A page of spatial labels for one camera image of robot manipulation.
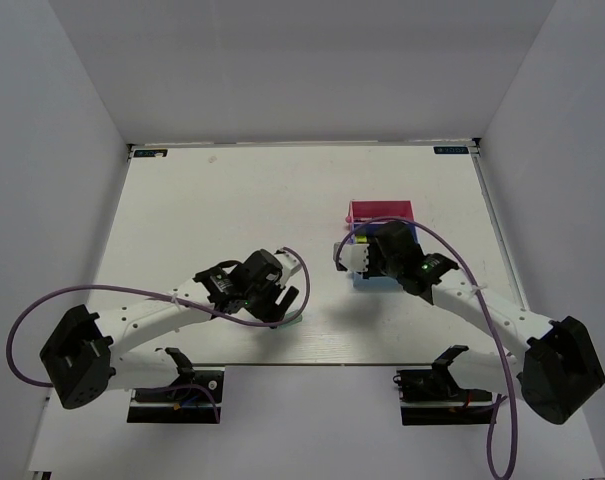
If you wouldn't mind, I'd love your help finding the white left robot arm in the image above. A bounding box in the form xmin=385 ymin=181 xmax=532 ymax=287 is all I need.
xmin=40 ymin=248 xmax=308 ymax=410

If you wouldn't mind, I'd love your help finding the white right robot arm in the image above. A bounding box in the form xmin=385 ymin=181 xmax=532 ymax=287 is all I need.
xmin=368 ymin=217 xmax=605 ymax=425

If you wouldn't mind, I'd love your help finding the light blue plastic bin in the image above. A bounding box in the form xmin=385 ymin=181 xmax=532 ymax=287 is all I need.
xmin=352 ymin=273 xmax=402 ymax=292

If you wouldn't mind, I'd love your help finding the purple-blue plastic bin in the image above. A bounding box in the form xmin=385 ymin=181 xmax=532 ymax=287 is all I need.
xmin=347 ymin=220 xmax=420 ymax=244

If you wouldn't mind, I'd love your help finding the pink plastic bin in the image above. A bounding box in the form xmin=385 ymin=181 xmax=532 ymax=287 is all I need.
xmin=345 ymin=200 xmax=414 ymax=224

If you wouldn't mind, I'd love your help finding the right corner label sticker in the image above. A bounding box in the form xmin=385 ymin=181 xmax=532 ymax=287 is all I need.
xmin=433 ymin=146 xmax=469 ymax=155

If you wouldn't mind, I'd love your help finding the corner label sticker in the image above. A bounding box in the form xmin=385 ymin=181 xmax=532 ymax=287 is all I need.
xmin=433 ymin=146 xmax=469 ymax=155
xmin=133 ymin=149 xmax=168 ymax=158

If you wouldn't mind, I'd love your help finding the left corner label sticker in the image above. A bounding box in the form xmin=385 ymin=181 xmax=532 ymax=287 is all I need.
xmin=133 ymin=149 xmax=168 ymax=158

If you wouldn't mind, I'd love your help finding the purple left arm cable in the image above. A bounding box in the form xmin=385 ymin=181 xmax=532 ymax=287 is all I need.
xmin=6 ymin=245 xmax=311 ymax=424

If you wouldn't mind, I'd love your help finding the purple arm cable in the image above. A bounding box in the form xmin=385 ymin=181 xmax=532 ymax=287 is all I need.
xmin=6 ymin=245 xmax=311 ymax=424
xmin=334 ymin=218 xmax=519 ymax=480

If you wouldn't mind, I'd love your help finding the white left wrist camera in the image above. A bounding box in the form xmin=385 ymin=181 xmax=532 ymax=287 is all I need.
xmin=274 ymin=248 xmax=302 ymax=283

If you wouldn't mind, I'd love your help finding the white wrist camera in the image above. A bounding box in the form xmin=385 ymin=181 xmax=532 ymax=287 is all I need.
xmin=333 ymin=242 xmax=369 ymax=274
xmin=274 ymin=248 xmax=302 ymax=283

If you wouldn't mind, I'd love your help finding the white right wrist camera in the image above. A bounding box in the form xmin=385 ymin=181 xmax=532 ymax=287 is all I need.
xmin=333 ymin=242 xmax=369 ymax=274

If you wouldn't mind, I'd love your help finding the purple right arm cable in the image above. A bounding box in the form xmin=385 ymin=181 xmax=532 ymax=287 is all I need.
xmin=334 ymin=218 xmax=519 ymax=480

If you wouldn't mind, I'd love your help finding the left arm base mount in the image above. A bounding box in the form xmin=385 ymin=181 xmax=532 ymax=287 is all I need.
xmin=127 ymin=367 xmax=225 ymax=425

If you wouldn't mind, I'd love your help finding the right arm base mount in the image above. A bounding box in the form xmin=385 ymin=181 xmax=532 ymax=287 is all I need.
xmin=393 ymin=368 xmax=495 ymax=427

